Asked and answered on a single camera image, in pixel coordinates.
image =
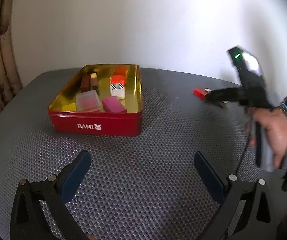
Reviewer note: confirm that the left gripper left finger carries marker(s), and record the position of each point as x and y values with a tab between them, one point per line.
27	218

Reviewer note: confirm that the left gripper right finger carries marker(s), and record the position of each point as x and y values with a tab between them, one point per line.
257	219

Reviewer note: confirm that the long red block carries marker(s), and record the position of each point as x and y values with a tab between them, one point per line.
200	93

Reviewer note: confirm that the clear plastic box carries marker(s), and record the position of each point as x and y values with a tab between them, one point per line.
88	102

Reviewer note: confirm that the pink rectangular block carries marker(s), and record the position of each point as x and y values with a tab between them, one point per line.
112	105

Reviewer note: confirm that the zebra striped white block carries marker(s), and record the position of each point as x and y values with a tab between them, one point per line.
117	90

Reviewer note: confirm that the red cube block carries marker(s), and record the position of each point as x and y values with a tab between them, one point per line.
115	79

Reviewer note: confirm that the person's right hand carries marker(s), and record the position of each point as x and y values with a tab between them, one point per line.
274	122

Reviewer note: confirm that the grey honeycomb table mat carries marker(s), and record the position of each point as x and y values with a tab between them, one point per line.
143	187

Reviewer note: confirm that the red gold tin box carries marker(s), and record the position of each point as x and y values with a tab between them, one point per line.
100	99

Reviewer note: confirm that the brown wooden block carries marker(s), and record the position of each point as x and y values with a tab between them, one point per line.
85	85

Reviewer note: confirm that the dark brown lighter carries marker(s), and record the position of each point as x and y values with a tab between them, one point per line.
94	81

